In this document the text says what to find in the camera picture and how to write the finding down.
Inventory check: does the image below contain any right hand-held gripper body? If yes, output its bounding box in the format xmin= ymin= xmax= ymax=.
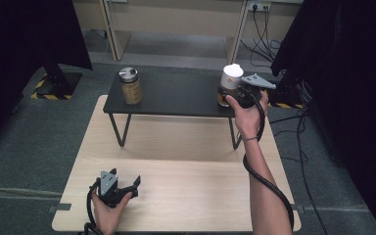
xmin=235 ymin=72 xmax=277 ymax=110

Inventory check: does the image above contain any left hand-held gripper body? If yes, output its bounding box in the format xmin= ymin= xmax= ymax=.
xmin=95 ymin=169 xmax=139 ymax=209

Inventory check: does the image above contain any white-capped amber bottle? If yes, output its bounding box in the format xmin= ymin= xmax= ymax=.
xmin=216 ymin=63 xmax=245 ymax=108

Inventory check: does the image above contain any black metal shelf rack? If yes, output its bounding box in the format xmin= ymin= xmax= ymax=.
xmin=102 ymin=71 xmax=275 ymax=150

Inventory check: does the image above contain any glass jar with steel lid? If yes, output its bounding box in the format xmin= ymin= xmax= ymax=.
xmin=117 ymin=67 xmax=144 ymax=106

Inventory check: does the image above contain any person's left hand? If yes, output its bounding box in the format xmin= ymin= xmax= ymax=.
xmin=90 ymin=191 xmax=133 ymax=235

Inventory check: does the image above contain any person's right hand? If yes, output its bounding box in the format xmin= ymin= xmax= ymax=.
xmin=224 ymin=89 xmax=270 ymax=142

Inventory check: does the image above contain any black stand base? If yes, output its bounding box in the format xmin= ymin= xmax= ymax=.
xmin=267 ymin=76 xmax=309 ymax=111
xmin=28 ymin=63 xmax=83 ymax=101

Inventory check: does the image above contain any grey floor tape strip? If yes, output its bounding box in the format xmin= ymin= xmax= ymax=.
xmin=48 ymin=203 xmax=72 ymax=212

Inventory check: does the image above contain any beige background desk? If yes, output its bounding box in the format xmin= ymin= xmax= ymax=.
xmin=71 ymin=0 xmax=305 ymax=66

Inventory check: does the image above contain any black curtain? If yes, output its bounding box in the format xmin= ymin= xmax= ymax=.
xmin=0 ymin=0 xmax=94 ymax=155
xmin=269 ymin=0 xmax=376 ymax=235

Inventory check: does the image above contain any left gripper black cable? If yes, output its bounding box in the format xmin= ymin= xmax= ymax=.
xmin=83 ymin=177 xmax=103 ymax=235

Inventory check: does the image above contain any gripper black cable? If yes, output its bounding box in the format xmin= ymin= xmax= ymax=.
xmin=242 ymin=91 xmax=296 ymax=233
xmin=83 ymin=177 xmax=103 ymax=235

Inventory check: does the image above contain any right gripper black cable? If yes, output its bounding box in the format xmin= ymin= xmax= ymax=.
xmin=242 ymin=91 xmax=296 ymax=233

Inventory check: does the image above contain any black power cable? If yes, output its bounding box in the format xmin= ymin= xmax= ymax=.
xmin=261 ymin=7 xmax=283 ymax=62
xmin=240 ymin=6 xmax=275 ymax=63

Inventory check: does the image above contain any black floor cable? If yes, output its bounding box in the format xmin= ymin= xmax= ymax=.
xmin=268 ymin=107 xmax=331 ymax=235

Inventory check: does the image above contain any white wall socket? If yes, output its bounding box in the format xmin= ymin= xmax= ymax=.
xmin=248 ymin=0 xmax=272 ymax=12

